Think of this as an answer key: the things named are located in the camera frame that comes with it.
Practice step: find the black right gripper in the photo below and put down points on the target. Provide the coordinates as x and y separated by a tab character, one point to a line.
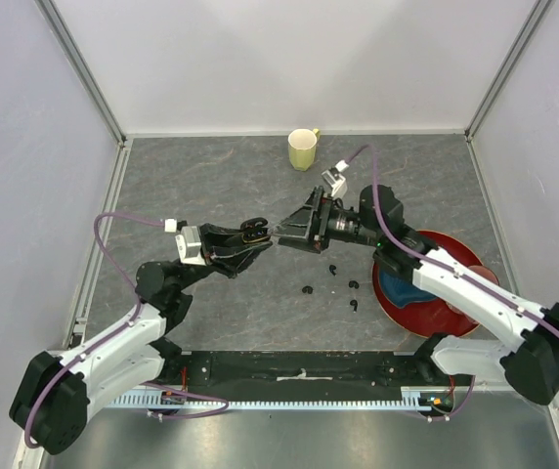
297	227

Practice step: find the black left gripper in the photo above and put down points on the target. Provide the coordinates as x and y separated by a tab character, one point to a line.
232	258

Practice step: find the black case with gold line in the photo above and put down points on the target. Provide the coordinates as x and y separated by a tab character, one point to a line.
254	230

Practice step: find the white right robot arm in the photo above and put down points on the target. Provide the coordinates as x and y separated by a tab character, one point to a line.
525	350

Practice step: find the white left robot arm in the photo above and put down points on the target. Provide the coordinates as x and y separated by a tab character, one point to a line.
60	393

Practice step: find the pale green mug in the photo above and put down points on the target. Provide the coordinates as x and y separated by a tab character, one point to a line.
302	147

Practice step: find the blue leaf-shaped dish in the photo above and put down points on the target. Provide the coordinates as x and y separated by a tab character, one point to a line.
400	293

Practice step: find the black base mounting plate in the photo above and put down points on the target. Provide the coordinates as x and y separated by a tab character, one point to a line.
304	376

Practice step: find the red round plate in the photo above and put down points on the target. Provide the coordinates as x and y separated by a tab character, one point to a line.
426	319

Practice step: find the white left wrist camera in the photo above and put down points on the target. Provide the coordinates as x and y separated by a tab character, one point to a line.
188	241

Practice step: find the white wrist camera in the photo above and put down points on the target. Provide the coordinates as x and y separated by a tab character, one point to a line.
188	241
335	180

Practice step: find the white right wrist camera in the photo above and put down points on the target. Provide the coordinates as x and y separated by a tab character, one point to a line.
335	180

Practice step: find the aluminium frame post left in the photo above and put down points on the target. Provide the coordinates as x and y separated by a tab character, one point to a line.
55	20

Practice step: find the aluminium frame post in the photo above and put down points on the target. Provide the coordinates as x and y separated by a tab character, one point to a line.
513	56
55	20

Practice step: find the aluminium frame post right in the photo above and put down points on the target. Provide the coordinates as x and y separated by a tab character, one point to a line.
513	56

